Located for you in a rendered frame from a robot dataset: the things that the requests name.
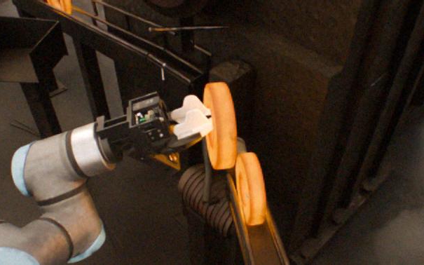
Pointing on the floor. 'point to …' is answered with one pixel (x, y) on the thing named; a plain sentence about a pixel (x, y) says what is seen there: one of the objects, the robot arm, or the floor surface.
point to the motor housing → (206, 216)
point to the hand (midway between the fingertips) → (218, 118)
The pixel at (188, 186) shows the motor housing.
